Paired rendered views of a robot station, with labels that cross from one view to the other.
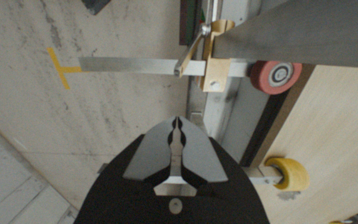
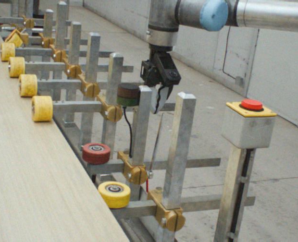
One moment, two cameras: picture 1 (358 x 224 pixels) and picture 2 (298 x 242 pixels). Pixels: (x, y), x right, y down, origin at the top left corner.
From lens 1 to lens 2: 1.53 m
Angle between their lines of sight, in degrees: 46
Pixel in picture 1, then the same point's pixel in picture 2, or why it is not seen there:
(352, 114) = (8, 141)
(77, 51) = not seen: outside the picture
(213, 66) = not seen: hidden behind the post
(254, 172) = (72, 108)
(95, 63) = (208, 156)
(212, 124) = not seen: hidden behind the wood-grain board
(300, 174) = (43, 105)
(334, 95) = (42, 147)
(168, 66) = (163, 159)
